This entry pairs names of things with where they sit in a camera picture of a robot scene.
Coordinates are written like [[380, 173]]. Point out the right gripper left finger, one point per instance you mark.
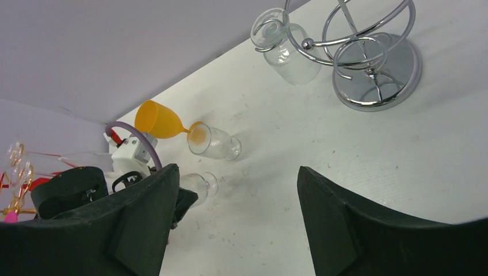
[[124, 233]]

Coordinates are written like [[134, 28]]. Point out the clear etched glass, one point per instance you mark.
[[269, 34], [205, 185], [210, 142]]

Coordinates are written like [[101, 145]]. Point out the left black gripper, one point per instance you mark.
[[80, 186]]

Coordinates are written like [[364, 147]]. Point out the yellow plastic goblet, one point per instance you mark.
[[160, 121]]

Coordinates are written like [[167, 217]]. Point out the chrome wire glass rack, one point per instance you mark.
[[375, 68]]

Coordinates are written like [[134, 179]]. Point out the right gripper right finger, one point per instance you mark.
[[349, 234]]

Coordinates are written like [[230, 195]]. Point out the gold wire glass rack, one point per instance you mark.
[[18, 194]]

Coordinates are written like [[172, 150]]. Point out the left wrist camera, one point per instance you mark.
[[130, 164]]

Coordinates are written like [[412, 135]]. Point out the pink wine glass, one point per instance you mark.
[[11, 217]]

